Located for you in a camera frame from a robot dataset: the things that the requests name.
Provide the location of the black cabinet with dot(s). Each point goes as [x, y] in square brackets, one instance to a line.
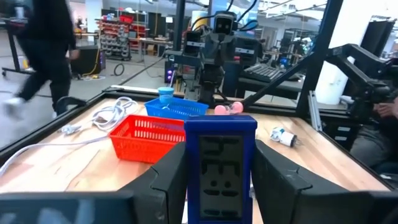
[88, 60]

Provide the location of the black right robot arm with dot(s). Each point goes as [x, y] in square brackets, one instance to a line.
[211, 81]

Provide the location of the black keyboard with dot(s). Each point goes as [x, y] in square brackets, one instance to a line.
[267, 72]

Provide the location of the silver aluminium bar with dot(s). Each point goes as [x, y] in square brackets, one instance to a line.
[314, 112]

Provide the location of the red plastic basket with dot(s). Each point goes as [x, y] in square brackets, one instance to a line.
[146, 143]

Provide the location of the black computer tower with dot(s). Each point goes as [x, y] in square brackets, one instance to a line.
[169, 73]

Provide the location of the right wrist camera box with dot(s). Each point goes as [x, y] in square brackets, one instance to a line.
[224, 25]

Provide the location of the blue digital clock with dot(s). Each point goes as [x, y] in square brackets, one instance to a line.
[220, 130]

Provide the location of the teal white charger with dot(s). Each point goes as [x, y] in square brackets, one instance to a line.
[284, 137]

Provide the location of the person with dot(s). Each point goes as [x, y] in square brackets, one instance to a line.
[46, 46]
[373, 143]

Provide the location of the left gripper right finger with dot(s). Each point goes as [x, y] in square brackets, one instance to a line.
[273, 186]

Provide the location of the black background table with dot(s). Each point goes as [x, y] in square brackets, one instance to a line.
[13, 49]

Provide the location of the shelf with red bins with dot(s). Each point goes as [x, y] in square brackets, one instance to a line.
[115, 37]

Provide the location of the black background monitor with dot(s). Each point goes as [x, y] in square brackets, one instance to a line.
[377, 40]

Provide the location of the black desk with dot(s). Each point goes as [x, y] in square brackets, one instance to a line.
[270, 87]

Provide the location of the blue plastic basket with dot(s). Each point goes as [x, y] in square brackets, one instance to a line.
[180, 109]

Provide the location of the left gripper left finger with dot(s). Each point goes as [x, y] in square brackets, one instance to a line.
[164, 186]

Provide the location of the black background robot arm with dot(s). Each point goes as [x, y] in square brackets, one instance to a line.
[357, 67]

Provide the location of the person's hand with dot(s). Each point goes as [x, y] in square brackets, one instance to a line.
[74, 54]
[387, 109]

